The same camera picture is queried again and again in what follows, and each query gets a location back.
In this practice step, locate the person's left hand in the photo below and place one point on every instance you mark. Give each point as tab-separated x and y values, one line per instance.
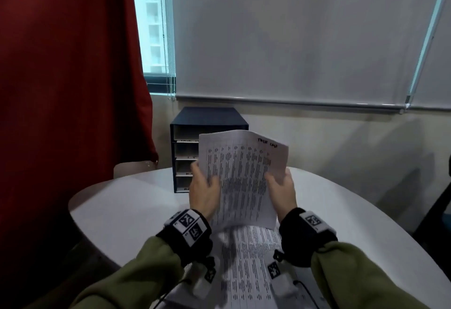
206	197

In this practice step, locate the person's right hand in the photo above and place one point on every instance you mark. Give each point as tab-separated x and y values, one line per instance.
285	196

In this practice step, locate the white printed paper sheet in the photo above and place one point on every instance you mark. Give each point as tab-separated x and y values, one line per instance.
243	178

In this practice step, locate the pile of printed papers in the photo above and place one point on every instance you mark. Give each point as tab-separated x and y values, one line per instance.
250	266

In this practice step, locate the dark blue paper tray organizer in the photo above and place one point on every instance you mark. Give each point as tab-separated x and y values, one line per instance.
211	116

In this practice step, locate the person's left forearm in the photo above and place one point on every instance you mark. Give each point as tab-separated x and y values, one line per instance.
134	280

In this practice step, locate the person's right forearm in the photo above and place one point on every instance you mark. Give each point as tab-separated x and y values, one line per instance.
359	280

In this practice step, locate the black right wrist band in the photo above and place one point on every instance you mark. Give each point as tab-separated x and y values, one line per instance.
296	245

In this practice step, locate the black wrist band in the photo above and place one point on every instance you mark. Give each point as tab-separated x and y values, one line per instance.
190	254
296	245

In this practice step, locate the black left wrist band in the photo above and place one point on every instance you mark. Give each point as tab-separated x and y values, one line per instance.
190	254

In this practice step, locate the beige chair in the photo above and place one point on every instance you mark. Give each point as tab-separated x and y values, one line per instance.
130	168

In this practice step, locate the dark chair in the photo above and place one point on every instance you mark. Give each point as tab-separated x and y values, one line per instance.
437	210

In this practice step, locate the wide white roller blind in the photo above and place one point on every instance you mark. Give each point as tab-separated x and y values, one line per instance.
299	37

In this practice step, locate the window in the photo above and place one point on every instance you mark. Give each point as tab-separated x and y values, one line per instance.
151	19

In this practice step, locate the red curtain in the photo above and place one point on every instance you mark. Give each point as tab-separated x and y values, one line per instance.
53	72

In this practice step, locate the narrow white roller blind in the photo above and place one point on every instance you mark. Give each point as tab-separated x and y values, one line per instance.
437	55

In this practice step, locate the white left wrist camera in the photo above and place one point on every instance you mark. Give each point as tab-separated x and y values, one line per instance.
201	284

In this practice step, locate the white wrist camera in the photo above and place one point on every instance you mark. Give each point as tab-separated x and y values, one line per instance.
201	284
283	284

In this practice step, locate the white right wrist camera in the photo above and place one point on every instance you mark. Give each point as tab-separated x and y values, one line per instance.
283	284

